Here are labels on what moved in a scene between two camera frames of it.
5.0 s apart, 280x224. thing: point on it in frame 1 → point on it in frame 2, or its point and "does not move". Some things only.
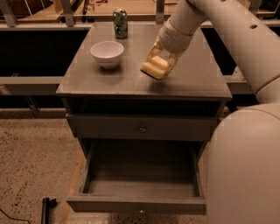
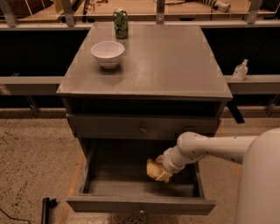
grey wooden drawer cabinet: (115, 110) does not move
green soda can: (120, 17) does not move
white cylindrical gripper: (174, 38) → (169, 162)
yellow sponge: (156, 67) → (154, 169)
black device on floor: (46, 206) does not move
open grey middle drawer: (143, 176) does not move
